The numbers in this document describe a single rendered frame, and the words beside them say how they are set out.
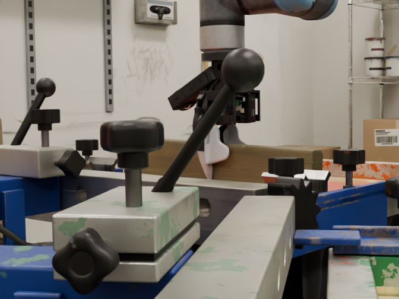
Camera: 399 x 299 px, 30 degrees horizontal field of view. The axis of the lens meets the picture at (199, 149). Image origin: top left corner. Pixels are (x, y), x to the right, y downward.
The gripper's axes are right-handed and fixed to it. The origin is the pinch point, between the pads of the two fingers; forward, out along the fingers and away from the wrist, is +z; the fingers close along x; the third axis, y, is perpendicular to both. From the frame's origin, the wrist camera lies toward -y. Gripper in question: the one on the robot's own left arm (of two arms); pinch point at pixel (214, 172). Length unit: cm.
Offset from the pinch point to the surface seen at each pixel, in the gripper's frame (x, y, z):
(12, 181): -43.1, 2.9, -2.8
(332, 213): -12.9, 30.3, 2.7
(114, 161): -6.0, -18.4, -1.5
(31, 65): 113, -199, -29
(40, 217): -27.4, -12.3, 5.2
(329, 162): 47.5, -5.4, 2.4
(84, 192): -34.0, 5.7, -0.6
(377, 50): 324, -133, -40
